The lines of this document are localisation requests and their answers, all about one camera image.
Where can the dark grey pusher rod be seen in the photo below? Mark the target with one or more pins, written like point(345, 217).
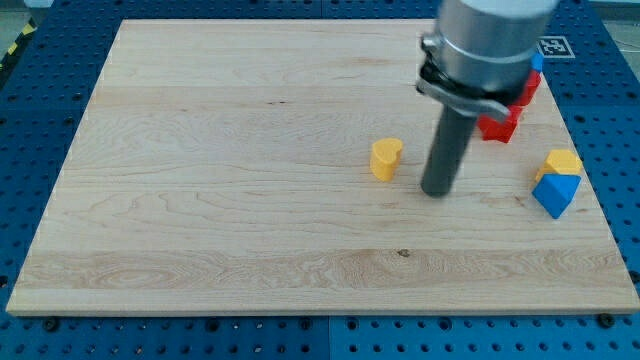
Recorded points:
point(452, 136)

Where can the blue triangle block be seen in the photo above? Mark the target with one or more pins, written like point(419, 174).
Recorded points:
point(555, 192)

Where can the yellow heart block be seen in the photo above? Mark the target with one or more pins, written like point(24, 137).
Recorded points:
point(385, 158)

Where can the red star block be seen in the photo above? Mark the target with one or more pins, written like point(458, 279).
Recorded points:
point(493, 130)

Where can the yellow pentagon block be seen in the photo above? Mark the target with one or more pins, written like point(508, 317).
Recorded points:
point(560, 161)

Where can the fiducial marker tag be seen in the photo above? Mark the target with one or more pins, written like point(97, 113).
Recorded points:
point(555, 47)

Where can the wooden board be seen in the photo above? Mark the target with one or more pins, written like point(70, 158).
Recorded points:
point(223, 168)

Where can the yellow black hazard tape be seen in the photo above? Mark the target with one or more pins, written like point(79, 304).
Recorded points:
point(18, 46)

